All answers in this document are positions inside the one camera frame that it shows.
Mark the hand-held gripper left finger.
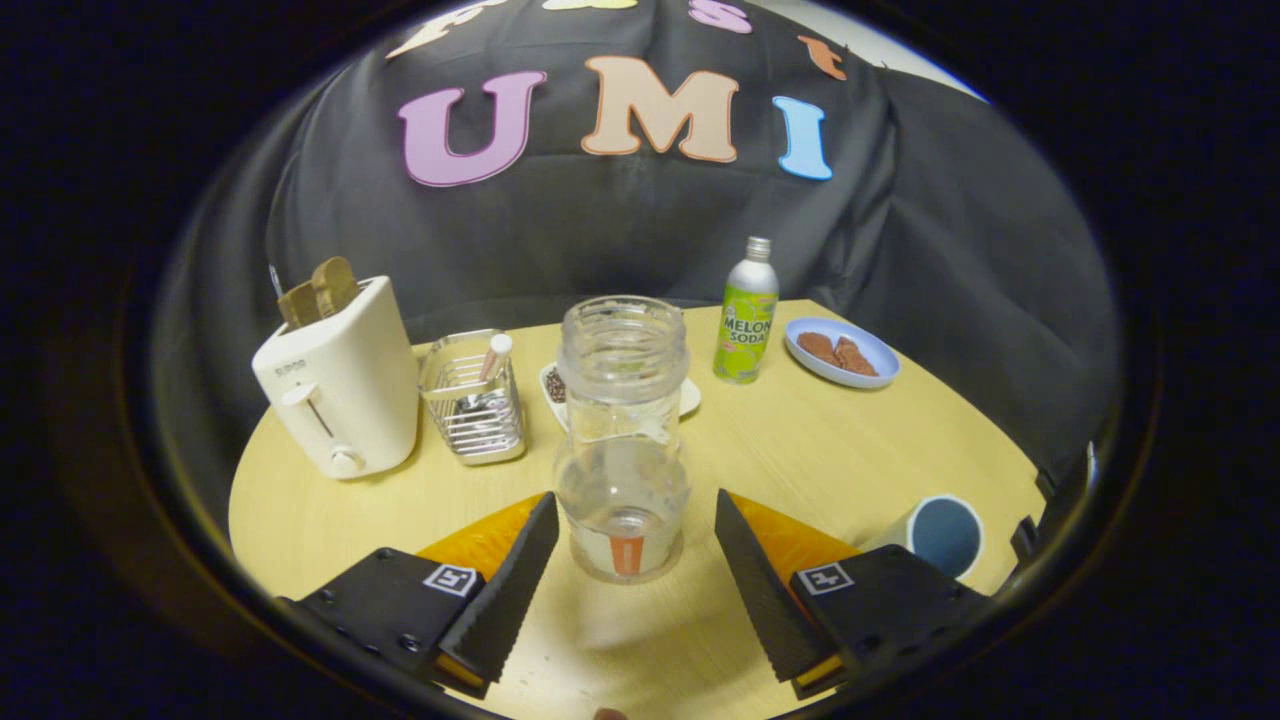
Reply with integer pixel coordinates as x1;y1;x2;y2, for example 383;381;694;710
285;490;561;699

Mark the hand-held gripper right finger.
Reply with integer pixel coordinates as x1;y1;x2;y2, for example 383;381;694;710
714;488;991;701

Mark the clear plastic juice bottle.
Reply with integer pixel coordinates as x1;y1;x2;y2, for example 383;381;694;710
553;296;693;585

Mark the white cup with wooden handle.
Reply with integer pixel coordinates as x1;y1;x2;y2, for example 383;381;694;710
880;494;986;581

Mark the green soda bottle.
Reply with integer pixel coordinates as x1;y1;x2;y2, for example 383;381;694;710
713;236;780;385

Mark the wooden table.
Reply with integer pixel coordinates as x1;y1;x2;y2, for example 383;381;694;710
228;298;1049;720

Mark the white divided grain dish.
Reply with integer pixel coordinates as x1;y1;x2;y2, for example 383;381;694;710
540;362;701;431

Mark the white tipped stick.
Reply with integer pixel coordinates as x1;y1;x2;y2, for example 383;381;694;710
478;333;514;386

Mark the cream toaster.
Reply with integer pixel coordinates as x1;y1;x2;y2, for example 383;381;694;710
252;276;421;481

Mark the blue plate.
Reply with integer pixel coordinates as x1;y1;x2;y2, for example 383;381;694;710
784;317;901;389

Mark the brown toast slice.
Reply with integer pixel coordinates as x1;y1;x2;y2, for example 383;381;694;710
310;256;358;319
277;280;323;331

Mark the black backdrop cloth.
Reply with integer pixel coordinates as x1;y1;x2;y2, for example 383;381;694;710
150;0;1121;521

